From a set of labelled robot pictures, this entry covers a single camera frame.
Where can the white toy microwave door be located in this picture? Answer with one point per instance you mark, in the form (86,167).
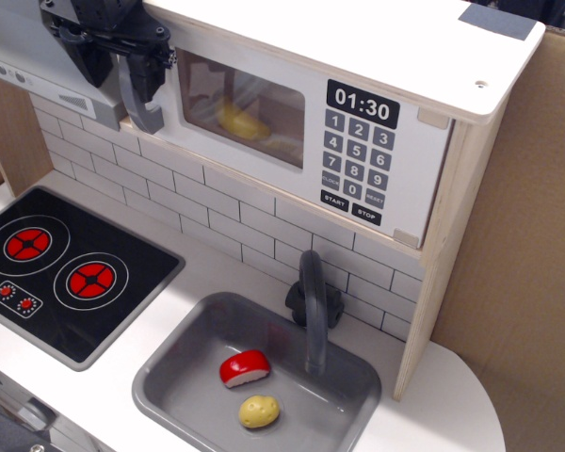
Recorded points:
(319,74)

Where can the red toy cheese wedge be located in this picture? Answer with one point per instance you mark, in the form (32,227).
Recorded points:
(244,367)

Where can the grey tape patch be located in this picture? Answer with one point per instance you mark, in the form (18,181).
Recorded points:
(498,21)

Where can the grey sink basin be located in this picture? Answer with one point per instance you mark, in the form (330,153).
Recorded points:
(179,387)

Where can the wooden microwave cabinet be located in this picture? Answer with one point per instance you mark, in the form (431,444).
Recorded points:
(455,70)

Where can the grey range hood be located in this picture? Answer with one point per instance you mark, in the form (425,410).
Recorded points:
(31,58)

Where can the brown cardboard panel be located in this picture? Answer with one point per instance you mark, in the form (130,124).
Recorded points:
(504,308)

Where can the yellow toy potato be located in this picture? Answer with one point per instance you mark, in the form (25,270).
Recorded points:
(258,411)

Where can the grey toy faucet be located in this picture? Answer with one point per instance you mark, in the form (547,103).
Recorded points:
(315,307)

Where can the yellow toy banana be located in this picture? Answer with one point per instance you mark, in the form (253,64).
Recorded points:
(239,123)

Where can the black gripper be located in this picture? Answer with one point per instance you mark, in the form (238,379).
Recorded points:
(92,30)

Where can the black toy stovetop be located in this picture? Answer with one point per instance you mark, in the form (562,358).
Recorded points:
(70,281)

